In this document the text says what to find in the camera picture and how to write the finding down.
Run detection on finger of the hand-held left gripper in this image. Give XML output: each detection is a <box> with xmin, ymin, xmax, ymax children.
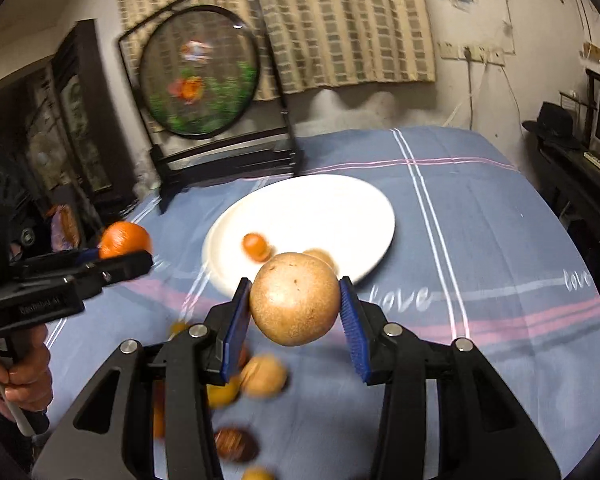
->
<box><xmin>62</xmin><ymin>250</ymin><xmax>154</xmax><ymax>301</ymax></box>
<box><xmin>10</xmin><ymin>248</ymin><xmax>102</xmax><ymax>281</ymax></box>

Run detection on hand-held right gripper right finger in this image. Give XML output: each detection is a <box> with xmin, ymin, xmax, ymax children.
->
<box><xmin>337</xmin><ymin>276</ymin><xmax>563</xmax><ymax>480</ymax></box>

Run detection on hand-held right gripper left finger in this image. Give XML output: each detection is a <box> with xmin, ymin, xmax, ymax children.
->
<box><xmin>32</xmin><ymin>276</ymin><xmax>253</xmax><ymax>480</ymax></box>

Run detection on orange tangerine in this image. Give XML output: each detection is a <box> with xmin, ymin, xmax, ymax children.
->
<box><xmin>98</xmin><ymin>221</ymin><xmax>153</xmax><ymax>260</ymax></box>

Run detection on large tan round fruit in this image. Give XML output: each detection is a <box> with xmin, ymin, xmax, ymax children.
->
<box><xmin>249</xmin><ymin>252</ymin><xmax>341</xmax><ymax>347</ymax></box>

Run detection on white plate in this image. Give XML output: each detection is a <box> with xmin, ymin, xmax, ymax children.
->
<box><xmin>202</xmin><ymin>174</ymin><xmax>397</xmax><ymax>297</ymax></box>

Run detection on person's left hand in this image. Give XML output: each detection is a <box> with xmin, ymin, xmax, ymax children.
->
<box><xmin>0</xmin><ymin>337</ymin><xmax>53</xmax><ymax>413</ymax></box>

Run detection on orange pink plastic bag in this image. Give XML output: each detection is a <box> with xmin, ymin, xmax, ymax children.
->
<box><xmin>50</xmin><ymin>204</ymin><xmax>81</xmax><ymax>251</ymax></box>

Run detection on yellow oval fruit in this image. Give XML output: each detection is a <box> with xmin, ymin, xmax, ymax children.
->
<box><xmin>207</xmin><ymin>375</ymin><xmax>243</xmax><ymax>408</ymax></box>

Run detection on small orange kumquat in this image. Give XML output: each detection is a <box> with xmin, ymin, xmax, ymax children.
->
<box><xmin>242</xmin><ymin>232</ymin><xmax>272</xmax><ymax>262</ymax></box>

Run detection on dark brown date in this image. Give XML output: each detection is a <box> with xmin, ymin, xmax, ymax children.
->
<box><xmin>214</xmin><ymin>426</ymin><xmax>258</xmax><ymax>463</ymax></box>

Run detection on dark framed painting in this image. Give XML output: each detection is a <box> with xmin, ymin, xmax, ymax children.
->
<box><xmin>45</xmin><ymin>19</ymin><xmax>131</xmax><ymax>206</ymax></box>

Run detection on blue plaid tablecloth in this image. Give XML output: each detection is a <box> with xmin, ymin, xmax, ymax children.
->
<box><xmin>45</xmin><ymin>127</ymin><xmax>600</xmax><ymax>480</ymax></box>

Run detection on black side desk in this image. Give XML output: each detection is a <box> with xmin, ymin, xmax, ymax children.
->
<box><xmin>535</xmin><ymin>140</ymin><xmax>600</xmax><ymax>291</ymax></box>

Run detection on black hat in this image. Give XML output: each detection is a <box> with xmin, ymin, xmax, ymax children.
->
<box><xmin>522</xmin><ymin>102</ymin><xmax>583</xmax><ymax>150</ymax></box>

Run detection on beige checked curtain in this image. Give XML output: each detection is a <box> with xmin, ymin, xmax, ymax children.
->
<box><xmin>115</xmin><ymin>0</ymin><xmax>437</xmax><ymax>101</ymax></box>

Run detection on goldfish screen with black frame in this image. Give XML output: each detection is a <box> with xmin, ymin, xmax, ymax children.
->
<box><xmin>117</xmin><ymin>0</ymin><xmax>297</xmax><ymax>213</ymax></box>

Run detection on white power cable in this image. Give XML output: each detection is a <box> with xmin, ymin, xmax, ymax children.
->
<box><xmin>445</xmin><ymin>60</ymin><xmax>486</xmax><ymax>131</ymax></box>

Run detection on white wall socket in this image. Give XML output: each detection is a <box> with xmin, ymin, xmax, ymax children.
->
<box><xmin>437</xmin><ymin>42</ymin><xmax>506</xmax><ymax>66</ymax></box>

